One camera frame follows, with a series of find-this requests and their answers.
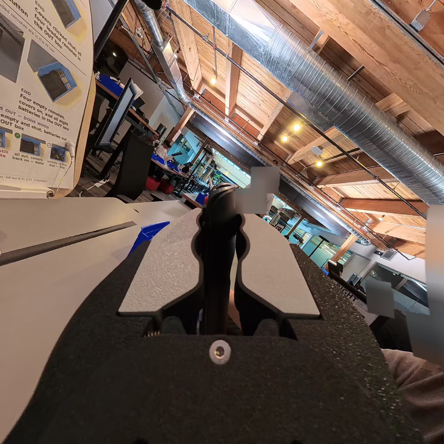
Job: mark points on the red bag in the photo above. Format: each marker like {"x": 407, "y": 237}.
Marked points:
{"x": 167, "y": 188}
{"x": 152, "y": 184}

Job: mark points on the wall vent grille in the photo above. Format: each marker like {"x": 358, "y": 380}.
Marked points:
{"x": 387, "y": 254}

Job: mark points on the black rectangular ceiling duct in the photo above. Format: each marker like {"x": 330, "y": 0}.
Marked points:
{"x": 312, "y": 208}

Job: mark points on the black stand with round head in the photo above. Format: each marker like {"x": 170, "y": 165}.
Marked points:
{"x": 111, "y": 29}

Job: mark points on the white power strip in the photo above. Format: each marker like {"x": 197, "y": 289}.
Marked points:
{"x": 97, "y": 184}

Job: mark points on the white ceiling detector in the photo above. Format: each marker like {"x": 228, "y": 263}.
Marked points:
{"x": 317, "y": 150}

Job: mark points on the small blue background bin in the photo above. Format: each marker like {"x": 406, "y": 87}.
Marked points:
{"x": 201, "y": 198}

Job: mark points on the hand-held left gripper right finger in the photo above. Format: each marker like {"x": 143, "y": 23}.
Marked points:
{"x": 277, "y": 274}

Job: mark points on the large silver air duct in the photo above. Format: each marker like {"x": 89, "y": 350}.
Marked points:
{"x": 347, "y": 104}

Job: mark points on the blue bin on wooden desk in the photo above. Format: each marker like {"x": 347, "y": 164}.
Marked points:
{"x": 111, "y": 85}

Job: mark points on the black office chair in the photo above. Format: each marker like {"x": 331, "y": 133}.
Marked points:
{"x": 133, "y": 170}

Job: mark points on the white board stand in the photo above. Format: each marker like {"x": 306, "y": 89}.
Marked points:
{"x": 20, "y": 193}

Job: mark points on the thin silver air duct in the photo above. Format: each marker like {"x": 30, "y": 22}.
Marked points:
{"x": 152, "y": 24}

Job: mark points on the wooden background desk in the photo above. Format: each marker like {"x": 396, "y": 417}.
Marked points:
{"x": 145, "y": 125}

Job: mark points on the grey neighbouring table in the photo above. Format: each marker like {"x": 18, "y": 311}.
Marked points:
{"x": 189, "y": 200}

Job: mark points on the person's left hand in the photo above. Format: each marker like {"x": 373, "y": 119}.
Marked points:
{"x": 234, "y": 308}

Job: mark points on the instruction poster board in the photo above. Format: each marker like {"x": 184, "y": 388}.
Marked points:
{"x": 41, "y": 104}

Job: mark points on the person's taupe shirt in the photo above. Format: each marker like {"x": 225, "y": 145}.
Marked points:
{"x": 416, "y": 399}

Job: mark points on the framed checkered tag sign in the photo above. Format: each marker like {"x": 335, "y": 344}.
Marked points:
{"x": 347, "y": 295}

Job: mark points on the black remote control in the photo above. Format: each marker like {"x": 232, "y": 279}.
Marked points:
{"x": 218, "y": 260}

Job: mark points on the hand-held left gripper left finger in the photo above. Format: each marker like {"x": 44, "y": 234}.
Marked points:
{"x": 163, "y": 270}

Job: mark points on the blue plastic bin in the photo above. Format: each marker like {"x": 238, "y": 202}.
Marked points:
{"x": 147, "y": 232}

